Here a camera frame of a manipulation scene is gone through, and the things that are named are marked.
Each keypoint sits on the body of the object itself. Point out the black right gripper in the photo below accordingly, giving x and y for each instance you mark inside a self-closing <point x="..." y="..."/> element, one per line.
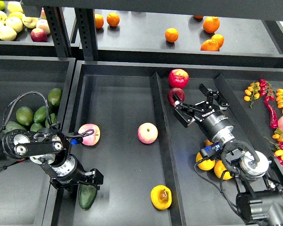
<point x="210" y="118"/>

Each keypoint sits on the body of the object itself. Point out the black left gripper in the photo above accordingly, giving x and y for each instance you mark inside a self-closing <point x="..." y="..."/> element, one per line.
<point x="69" y="172"/>

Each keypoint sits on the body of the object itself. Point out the dark green avocado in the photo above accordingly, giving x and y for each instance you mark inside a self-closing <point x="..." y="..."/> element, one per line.
<point x="86" y="196"/>

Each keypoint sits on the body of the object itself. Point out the yellow pear brown stem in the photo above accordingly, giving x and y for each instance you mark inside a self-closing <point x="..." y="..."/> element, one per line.
<point x="161" y="197"/>

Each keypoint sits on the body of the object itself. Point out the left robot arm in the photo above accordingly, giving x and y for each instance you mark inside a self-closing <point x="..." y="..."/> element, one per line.
<point x="49" y="148"/>

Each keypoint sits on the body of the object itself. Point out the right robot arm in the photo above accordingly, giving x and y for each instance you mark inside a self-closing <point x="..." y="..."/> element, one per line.
<point x="259" y="198"/>

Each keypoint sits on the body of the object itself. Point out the yellow pear middle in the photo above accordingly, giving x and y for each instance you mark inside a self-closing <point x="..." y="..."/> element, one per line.
<point x="207" y="143"/>

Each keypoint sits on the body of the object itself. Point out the yellow pear left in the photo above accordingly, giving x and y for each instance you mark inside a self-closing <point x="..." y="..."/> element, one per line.
<point x="205" y="165"/>

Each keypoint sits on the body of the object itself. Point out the green avocado top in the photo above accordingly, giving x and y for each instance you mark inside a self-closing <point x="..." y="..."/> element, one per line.
<point x="54" y="97"/>

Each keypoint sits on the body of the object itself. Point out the dark avocado lying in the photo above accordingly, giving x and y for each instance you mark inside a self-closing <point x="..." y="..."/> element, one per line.
<point x="11" y="125"/>

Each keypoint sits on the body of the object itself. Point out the dark red apple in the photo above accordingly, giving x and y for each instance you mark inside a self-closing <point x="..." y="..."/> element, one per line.
<point x="180" y="93"/>

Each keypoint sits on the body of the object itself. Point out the pink apple left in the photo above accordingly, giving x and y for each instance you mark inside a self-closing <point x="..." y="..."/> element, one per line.
<point x="94" y="136"/>

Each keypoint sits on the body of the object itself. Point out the pink apple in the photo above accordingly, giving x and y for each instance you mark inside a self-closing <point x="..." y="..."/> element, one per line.
<point x="147" y="133"/>
<point x="94" y="136"/>

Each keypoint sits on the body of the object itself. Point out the bright red apple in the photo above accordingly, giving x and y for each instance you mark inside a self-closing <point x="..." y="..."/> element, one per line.
<point x="178" y="78"/>

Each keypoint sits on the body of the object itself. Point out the black centre tray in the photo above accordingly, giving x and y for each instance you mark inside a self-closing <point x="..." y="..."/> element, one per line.
<point x="119" y="97"/>

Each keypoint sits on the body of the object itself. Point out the black tray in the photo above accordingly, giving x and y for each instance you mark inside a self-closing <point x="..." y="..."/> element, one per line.
<point x="26" y="196"/>
<point x="119" y="97"/>

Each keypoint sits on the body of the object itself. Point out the orange cherry tomato vine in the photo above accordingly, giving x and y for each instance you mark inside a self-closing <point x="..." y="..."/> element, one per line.
<point x="252" y="93"/>

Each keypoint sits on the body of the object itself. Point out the pink apple centre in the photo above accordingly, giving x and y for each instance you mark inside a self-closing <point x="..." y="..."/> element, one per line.
<point x="147" y="133"/>

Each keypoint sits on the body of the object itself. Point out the orange front right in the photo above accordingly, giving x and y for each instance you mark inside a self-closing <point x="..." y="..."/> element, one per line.
<point x="210" y="45"/>

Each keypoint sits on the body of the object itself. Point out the red chili pepper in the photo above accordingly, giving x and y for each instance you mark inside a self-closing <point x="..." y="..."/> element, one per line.
<point x="273" y="120"/>

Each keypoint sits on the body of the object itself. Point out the orange small right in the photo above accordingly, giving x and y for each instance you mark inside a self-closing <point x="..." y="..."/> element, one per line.
<point x="219" y="39"/>

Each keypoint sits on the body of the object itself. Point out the black left tray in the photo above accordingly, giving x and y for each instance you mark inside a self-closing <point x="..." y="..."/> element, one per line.
<point x="26" y="196"/>

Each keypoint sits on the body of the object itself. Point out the orange centre shelf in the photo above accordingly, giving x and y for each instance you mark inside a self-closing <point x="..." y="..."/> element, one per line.
<point x="171" y="35"/>

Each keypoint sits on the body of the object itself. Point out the large orange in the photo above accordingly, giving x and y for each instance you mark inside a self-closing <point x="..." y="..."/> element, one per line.
<point x="211" y="24"/>

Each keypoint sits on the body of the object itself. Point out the orange on shelf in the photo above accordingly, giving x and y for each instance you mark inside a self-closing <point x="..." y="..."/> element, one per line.
<point x="113" y="19"/>

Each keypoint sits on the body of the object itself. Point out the red apple on shelf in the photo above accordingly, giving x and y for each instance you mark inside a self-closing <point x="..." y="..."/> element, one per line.
<point x="38" y="35"/>

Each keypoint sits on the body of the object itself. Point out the pale yellow apple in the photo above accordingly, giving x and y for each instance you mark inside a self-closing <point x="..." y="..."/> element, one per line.
<point x="7" y="33"/>

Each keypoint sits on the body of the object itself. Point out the orange behind post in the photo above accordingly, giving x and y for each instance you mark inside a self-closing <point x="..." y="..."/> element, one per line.
<point x="99" y="21"/>

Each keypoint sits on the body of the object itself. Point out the black shelf post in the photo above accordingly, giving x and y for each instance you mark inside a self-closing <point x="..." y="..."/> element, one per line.
<point x="87" y="30"/>

